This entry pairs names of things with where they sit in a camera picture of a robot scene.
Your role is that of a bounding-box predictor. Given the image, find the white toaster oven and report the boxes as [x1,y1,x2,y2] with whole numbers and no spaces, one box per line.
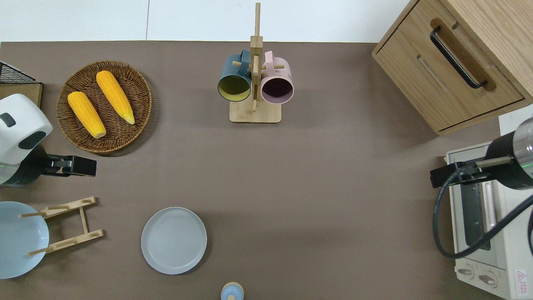
[445,142,533,300]

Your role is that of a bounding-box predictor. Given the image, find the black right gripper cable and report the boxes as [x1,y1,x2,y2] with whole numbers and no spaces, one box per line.
[432,165,533,260]

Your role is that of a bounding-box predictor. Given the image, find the teal mug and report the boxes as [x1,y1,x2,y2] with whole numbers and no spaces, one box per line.
[217,49,253,103]

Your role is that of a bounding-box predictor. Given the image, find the pink mug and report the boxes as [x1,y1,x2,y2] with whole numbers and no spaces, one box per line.
[260,50,295,105]

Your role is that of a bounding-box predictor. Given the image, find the white oven door handle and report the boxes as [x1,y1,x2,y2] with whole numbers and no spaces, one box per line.
[483,181,497,230]

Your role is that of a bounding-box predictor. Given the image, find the black wire rack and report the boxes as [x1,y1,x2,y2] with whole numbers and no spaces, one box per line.
[0,61,37,84]

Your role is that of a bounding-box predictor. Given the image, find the wooden mug tree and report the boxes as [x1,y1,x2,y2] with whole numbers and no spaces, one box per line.
[229,2,286,124]

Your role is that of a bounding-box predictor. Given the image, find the light blue plate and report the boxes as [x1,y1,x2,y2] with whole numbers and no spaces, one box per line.
[0,201,50,279]

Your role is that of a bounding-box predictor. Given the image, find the wooden plate rack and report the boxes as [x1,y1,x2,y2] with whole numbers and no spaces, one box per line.
[18,196,105,257]

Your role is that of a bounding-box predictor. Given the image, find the black cabinet handle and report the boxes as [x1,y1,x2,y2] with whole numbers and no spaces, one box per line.
[430,26,488,89]

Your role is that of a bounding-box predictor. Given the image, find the gray plate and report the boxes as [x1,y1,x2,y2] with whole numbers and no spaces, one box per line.
[141,207,207,275]

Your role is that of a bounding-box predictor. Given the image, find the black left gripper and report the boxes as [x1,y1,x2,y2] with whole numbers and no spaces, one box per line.
[8,145,97,187]

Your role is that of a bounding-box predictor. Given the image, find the blue bottle with tan cap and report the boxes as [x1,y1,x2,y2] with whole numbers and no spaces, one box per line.
[220,282,244,300]

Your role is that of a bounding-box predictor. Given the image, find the wooden drawer cabinet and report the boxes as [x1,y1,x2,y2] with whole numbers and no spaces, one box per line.
[372,0,533,136]

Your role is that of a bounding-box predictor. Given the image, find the brown table mat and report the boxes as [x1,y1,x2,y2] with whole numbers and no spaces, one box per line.
[0,40,502,300]

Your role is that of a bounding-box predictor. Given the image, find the brown wicker basket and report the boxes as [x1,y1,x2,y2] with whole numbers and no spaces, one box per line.
[56,60,153,154]

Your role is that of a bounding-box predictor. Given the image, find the wooden board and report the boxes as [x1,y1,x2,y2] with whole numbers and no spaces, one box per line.
[0,82,43,109]

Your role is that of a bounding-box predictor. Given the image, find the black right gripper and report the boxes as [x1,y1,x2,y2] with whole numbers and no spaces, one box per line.
[430,131,533,191]

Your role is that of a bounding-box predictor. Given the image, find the yellow corn cob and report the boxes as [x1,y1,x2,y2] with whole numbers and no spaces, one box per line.
[96,70,136,125]
[67,91,107,139]

